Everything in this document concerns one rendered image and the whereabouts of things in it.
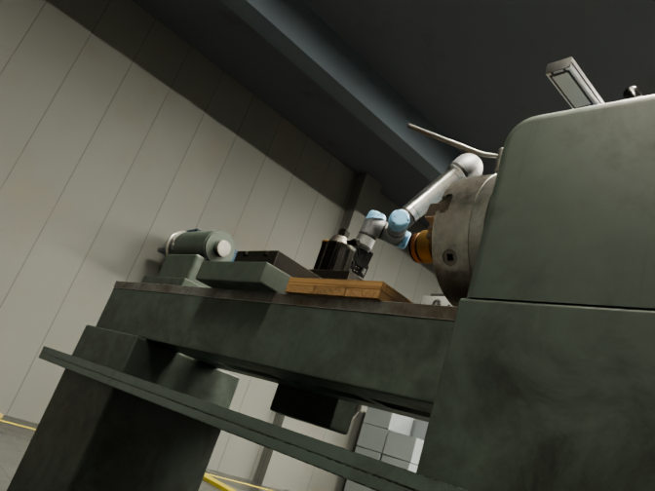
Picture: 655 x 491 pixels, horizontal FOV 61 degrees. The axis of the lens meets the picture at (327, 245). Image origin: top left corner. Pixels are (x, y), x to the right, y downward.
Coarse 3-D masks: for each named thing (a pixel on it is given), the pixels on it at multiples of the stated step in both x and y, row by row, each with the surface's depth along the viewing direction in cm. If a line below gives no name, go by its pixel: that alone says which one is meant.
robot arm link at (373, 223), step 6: (372, 210) 220; (366, 216) 221; (372, 216) 219; (378, 216) 218; (384, 216) 220; (366, 222) 219; (372, 222) 218; (378, 222) 218; (384, 222) 218; (366, 228) 218; (372, 228) 218; (378, 228) 217; (366, 234) 217; (372, 234) 217; (378, 234) 218
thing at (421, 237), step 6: (414, 234) 137; (420, 234) 135; (426, 234) 133; (414, 240) 135; (420, 240) 134; (426, 240) 132; (408, 246) 136; (414, 246) 135; (420, 246) 133; (426, 246) 132; (414, 252) 135; (420, 252) 133; (426, 252) 132; (414, 258) 136; (420, 258) 134; (426, 258) 133; (432, 258) 132
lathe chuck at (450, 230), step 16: (480, 176) 121; (448, 192) 120; (464, 192) 117; (448, 208) 117; (464, 208) 114; (448, 224) 115; (464, 224) 112; (432, 240) 117; (448, 240) 114; (464, 240) 112; (464, 256) 112; (448, 272) 116; (464, 272) 113; (448, 288) 118; (464, 288) 115
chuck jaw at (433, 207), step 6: (444, 198) 120; (450, 198) 119; (432, 204) 124; (438, 204) 123; (444, 204) 119; (432, 210) 123; (444, 210) 118; (426, 216) 123; (432, 216) 122; (432, 222) 124; (432, 228) 126
